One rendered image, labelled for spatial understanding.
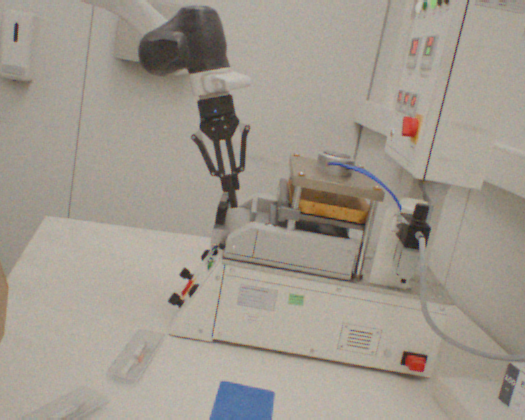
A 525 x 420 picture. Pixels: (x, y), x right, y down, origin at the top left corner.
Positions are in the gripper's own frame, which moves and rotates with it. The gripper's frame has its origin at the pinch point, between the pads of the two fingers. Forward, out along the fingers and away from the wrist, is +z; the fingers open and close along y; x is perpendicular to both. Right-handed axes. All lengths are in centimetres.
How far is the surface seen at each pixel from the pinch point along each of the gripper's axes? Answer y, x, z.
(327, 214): -19.0, 10.4, 5.8
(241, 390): 1.7, 33.1, 28.9
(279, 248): -8.5, 16.4, 9.4
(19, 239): 105, -129, 32
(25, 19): 76, -118, -55
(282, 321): -6.7, 17.1, 24.1
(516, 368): -47, 30, 34
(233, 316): 2.6, 17.0, 21.5
